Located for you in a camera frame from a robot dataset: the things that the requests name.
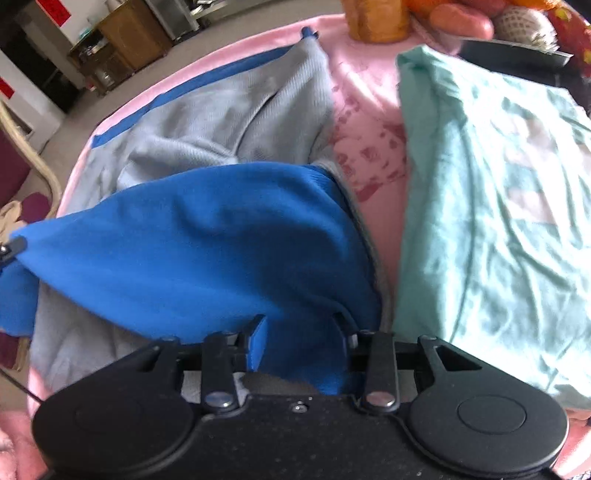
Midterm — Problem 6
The person's pink clothing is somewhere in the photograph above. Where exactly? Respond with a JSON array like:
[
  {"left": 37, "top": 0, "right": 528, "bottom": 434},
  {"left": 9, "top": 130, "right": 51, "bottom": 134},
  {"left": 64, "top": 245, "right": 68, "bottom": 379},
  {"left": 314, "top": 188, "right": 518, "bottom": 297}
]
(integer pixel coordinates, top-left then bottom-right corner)
[{"left": 0, "top": 408, "right": 35, "bottom": 480}]

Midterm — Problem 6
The large red wall poster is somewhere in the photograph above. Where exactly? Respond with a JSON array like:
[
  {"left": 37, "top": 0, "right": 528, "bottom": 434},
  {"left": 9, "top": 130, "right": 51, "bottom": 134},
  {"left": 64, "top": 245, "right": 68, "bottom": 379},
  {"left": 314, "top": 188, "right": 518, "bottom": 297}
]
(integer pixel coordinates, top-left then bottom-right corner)
[{"left": 36, "top": 0, "right": 73, "bottom": 22}]

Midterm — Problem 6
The mint green t-shirt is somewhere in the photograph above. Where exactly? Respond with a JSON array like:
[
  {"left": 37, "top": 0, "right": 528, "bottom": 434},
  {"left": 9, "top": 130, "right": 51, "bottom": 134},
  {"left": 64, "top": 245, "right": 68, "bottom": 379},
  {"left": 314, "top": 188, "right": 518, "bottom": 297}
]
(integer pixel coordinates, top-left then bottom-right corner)
[{"left": 394, "top": 45, "right": 591, "bottom": 411}]

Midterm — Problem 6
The orange juice bottle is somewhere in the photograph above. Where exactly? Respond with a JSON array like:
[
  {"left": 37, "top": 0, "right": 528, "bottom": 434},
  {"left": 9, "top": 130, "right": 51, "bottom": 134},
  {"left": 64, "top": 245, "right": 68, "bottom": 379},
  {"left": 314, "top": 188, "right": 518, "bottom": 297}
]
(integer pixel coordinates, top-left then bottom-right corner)
[{"left": 342, "top": 0, "right": 413, "bottom": 45}]

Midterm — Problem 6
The tall silver speaker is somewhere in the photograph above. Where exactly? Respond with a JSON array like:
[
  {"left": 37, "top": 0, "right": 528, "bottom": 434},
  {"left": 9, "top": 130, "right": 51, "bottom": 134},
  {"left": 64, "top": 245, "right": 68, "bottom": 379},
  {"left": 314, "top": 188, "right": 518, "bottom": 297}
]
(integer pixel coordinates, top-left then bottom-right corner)
[{"left": 152, "top": 0, "right": 205, "bottom": 42}]

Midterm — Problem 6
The beige jacket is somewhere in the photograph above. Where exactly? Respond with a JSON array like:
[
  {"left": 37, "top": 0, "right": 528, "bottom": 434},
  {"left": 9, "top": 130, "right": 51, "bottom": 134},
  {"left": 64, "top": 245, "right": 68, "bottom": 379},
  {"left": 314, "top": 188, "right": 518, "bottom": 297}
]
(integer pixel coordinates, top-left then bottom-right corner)
[{"left": 0, "top": 202, "right": 29, "bottom": 243}]

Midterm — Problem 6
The wooden cabinet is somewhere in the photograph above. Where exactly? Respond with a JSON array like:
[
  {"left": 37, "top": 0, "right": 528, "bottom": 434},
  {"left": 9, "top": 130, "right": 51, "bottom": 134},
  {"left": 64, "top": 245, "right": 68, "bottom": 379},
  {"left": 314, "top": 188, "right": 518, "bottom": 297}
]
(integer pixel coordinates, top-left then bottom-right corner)
[{"left": 98, "top": 0, "right": 172, "bottom": 71}]

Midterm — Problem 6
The low wooden shelf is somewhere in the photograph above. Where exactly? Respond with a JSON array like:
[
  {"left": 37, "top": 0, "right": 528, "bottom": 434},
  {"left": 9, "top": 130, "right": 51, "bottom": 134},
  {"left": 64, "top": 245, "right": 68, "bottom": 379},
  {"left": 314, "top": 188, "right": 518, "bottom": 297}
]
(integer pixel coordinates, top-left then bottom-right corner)
[{"left": 67, "top": 28, "right": 136, "bottom": 97}]

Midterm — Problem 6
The melon in white foam net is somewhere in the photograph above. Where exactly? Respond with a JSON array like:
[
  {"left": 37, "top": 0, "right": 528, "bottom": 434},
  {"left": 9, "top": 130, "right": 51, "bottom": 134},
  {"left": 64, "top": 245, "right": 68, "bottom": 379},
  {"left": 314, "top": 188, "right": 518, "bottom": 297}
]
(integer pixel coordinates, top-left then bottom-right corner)
[{"left": 493, "top": 6, "right": 558, "bottom": 51}]

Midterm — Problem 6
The black fruit tray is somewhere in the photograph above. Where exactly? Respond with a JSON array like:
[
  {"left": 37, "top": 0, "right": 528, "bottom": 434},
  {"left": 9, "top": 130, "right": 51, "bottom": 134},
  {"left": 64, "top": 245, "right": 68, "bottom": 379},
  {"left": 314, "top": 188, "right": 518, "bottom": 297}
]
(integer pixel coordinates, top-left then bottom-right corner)
[{"left": 461, "top": 38, "right": 574, "bottom": 71}]

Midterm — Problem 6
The pink printed blanket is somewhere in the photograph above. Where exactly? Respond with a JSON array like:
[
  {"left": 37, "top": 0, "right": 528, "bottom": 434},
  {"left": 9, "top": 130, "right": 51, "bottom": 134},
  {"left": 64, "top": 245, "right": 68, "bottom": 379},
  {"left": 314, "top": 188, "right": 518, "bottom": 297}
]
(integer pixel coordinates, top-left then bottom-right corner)
[{"left": 27, "top": 13, "right": 591, "bottom": 476}]

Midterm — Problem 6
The grey and blue sweatshirt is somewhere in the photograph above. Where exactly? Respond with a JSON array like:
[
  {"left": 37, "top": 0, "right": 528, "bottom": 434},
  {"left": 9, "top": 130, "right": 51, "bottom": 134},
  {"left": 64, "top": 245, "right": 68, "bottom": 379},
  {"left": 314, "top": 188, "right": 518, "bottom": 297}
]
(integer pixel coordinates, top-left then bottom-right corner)
[{"left": 0, "top": 27, "right": 394, "bottom": 409}]

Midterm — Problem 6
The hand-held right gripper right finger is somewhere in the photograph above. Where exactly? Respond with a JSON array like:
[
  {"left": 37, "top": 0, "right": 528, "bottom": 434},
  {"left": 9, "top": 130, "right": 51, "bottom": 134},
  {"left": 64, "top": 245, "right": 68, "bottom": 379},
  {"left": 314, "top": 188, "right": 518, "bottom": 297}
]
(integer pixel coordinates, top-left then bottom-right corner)
[{"left": 333, "top": 313, "right": 482, "bottom": 413}]

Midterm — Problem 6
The red apple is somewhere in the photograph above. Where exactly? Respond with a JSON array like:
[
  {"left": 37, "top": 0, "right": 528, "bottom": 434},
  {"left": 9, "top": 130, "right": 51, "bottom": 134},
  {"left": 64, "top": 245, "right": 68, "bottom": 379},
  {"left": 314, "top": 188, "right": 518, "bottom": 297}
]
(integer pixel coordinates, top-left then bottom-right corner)
[{"left": 461, "top": 0, "right": 507, "bottom": 17}]

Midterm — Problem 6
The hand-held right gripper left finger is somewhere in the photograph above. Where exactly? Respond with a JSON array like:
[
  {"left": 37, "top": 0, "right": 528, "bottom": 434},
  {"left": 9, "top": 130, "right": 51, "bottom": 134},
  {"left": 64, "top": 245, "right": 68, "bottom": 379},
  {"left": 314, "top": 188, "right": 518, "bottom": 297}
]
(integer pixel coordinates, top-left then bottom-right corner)
[{"left": 124, "top": 314, "right": 270, "bottom": 413}]

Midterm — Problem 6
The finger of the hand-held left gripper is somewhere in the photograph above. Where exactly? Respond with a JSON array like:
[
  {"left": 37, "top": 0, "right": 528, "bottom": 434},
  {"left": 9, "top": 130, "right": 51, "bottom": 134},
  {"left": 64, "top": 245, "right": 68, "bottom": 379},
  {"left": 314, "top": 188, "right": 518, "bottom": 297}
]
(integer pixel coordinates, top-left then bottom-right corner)
[{"left": 0, "top": 236, "right": 27, "bottom": 269}]

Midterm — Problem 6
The large orange in net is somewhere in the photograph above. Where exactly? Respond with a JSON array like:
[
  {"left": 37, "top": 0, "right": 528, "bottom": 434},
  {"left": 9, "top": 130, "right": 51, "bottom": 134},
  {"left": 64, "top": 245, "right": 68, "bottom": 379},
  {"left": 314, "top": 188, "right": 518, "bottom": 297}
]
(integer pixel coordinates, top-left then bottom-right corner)
[{"left": 512, "top": 0, "right": 565, "bottom": 11}]

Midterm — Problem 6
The red dragon fruit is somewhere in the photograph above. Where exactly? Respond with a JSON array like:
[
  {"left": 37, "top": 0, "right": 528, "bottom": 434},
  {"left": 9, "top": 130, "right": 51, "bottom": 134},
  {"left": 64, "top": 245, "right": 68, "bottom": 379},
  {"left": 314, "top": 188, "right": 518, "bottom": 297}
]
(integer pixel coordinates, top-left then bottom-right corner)
[{"left": 547, "top": 4, "right": 591, "bottom": 71}]

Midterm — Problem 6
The small orange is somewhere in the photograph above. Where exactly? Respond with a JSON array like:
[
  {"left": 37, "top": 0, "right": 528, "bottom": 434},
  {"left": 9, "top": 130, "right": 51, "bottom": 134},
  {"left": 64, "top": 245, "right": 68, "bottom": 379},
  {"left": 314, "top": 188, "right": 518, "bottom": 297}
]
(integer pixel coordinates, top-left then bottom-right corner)
[{"left": 406, "top": 0, "right": 454, "bottom": 13}]

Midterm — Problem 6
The maroon chair with golden frame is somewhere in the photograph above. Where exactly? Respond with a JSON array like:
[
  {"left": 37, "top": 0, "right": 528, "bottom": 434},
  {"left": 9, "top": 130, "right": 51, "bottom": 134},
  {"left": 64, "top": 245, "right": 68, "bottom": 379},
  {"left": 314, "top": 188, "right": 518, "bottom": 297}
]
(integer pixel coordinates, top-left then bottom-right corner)
[{"left": 0, "top": 100, "right": 64, "bottom": 370}]

